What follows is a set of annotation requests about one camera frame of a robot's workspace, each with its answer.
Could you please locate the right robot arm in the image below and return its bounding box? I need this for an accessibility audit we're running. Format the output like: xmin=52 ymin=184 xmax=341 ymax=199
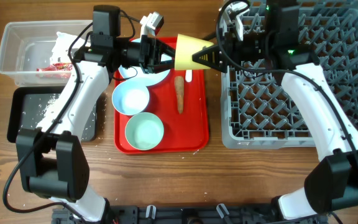
xmin=191 ymin=1 xmax=358 ymax=222

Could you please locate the grey dishwasher rack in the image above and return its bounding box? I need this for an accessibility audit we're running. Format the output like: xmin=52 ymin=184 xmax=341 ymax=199
xmin=221 ymin=1 xmax=358 ymax=149

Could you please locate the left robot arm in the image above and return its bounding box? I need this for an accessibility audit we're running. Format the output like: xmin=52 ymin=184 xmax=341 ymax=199
xmin=12 ymin=5 xmax=175 ymax=223

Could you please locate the white tissue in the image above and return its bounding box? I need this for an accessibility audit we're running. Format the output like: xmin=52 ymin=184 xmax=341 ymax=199
xmin=50 ymin=32 xmax=76 ymax=65

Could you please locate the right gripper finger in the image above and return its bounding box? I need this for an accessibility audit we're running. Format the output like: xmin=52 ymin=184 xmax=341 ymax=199
xmin=192 ymin=45 xmax=223 ymax=62
xmin=194 ymin=58 xmax=228 ymax=73

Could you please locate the orange carrot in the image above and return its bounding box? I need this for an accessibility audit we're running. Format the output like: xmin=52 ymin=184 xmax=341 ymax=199
xmin=174 ymin=76 xmax=185 ymax=114

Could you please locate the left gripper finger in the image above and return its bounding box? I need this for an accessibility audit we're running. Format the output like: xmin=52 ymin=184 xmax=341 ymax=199
xmin=155 ymin=39 xmax=176 ymax=58
xmin=152 ymin=60 xmax=175 ymax=72

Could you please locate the red serving tray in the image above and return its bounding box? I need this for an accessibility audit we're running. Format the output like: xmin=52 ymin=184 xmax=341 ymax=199
xmin=114 ymin=69 xmax=209 ymax=155

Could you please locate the light green small bowl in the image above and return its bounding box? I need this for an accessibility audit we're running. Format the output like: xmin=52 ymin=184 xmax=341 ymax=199
xmin=124 ymin=112 xmax=165 ymax=151

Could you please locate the light blue rice bowl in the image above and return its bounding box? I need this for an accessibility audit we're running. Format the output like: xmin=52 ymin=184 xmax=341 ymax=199
xmin=112 ymin=80 xmax=150 ymax=116

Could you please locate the white plastic spoon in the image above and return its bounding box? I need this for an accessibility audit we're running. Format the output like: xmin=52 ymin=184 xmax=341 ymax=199
xmin=185 ymin=70 xmax=193 ymax=83

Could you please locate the large light blue plate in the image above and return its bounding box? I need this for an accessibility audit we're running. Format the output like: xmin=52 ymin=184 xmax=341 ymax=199
xmin=118 ymin=38 xmax=174 ymax=86

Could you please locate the black waste tray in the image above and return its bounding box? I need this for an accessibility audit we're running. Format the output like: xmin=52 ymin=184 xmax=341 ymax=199
xmin=6 ymin=85 xmax=99 ymax=144

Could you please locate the red snack wrapper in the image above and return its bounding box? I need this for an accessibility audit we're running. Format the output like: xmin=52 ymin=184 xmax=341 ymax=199
xmin=36 ymin=63 xmax=73 ymax=79

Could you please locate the yellow plastic cup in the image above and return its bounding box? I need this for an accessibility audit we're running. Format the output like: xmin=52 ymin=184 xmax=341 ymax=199
xmin=174 ymin=34 xmax=214 ymax=70

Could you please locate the clear plastic waste bin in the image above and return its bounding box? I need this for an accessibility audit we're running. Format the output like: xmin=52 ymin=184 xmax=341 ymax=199
xmin=0 ymin=20 xmax=91 ymax=86

